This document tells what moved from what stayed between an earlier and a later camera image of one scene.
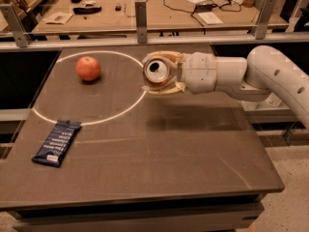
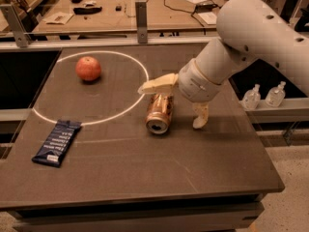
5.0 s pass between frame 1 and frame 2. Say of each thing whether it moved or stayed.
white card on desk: stayed
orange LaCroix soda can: moved
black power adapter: stayed
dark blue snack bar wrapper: stayed
